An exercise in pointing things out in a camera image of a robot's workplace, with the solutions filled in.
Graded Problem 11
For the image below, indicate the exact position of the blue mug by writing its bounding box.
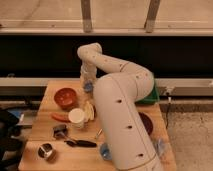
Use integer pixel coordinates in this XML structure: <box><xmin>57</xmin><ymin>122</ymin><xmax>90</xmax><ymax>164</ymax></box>
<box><xmin>99</xmin><ymin>143</ymin><xmax>112</xmax><ymax>161</ymax></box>

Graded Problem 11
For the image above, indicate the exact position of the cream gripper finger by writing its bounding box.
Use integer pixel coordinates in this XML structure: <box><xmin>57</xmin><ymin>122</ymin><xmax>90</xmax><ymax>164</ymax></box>
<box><xmin>91</xmin><ymin>79</ymin><xmax>97</xmax><ymax>88</ymax></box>
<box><xmin>80</xmin><ymin>77</ymin><xmax>86</xmax><ymax>89</ymax></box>

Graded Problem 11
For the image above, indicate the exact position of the black handled tool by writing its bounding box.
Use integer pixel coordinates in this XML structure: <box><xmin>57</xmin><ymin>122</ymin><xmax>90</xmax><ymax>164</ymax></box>
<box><xmin>64</xmin><ymin>140</ymin><xmax>97</xmax><ymax>148</ymax></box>

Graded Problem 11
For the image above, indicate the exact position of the red bowl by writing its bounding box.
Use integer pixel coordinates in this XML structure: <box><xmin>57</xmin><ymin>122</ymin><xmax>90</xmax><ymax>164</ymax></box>
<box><xmin>54</xmin><ymin>88</ymin><xmax>77</xmax><ymax>110</ymax></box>

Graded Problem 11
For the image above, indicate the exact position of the green plastic bin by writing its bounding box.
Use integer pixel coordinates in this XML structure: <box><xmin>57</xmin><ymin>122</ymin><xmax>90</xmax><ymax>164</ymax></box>
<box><xmin>137</xmin><ymin>86</ymin><xmax>160</xmax><ymax>105</ymax></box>

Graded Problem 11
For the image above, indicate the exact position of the blue sponge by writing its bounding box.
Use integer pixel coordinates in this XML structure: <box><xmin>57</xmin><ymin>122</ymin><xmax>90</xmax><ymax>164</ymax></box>
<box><xmin>83</xmin><ymin>82</ymin><xmax>94</xmax><ymax>93</ymax></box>

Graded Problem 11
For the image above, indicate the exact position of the orange carrot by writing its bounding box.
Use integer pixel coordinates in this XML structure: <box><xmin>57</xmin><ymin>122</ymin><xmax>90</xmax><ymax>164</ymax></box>
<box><xmin>51</xmin><ymin>113</ymin><xmax>70</xmax><ymax>122</ymax></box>

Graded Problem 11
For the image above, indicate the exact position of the light blue cloth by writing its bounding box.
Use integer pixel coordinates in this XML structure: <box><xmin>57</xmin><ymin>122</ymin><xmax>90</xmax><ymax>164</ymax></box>
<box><xmin>154</xmin><ymin>139</ymin><xmax>166</xmax><ymax>157</ymax></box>

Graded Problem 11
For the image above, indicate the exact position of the black bag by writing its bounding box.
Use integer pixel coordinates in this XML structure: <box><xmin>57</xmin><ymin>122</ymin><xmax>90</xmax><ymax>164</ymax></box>
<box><xmin>0</xmin><ymin>108</ymin><xmax>23</xmax><ymax>171</ymax></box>

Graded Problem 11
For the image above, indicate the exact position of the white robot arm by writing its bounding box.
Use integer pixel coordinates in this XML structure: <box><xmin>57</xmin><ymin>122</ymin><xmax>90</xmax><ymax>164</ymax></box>
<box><xmin>77</xmin><ymin>43</ymin><xmax>164</xmax><ymax>171</ymax></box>

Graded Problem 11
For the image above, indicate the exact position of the silver metal cup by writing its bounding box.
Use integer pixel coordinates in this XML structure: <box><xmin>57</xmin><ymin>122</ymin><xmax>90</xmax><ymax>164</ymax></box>
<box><xmin>37</xmin><ymin>143</ymin><xmax>55</xmax><ymax>160</ymax></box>

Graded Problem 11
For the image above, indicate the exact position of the yellow banana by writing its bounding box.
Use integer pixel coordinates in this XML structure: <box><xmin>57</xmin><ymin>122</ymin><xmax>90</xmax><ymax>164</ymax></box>
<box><xmin>84</xmin><ymin>101</ymin><xmax>95</xmax><ymax>121</ymax></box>

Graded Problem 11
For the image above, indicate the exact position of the white cup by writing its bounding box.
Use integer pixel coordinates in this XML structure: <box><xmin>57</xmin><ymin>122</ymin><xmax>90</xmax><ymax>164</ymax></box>
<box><xmin>68</xmin><ymin>108</ymin><xmax>85</xmax><ymax>129</ymax></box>

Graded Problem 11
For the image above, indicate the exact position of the purple bowl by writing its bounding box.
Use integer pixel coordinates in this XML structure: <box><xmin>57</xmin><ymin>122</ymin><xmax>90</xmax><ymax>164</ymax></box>
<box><xmin>140</xmin><ymin>113</ymin><xmax>153</xmax><ymax>134</ymax></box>

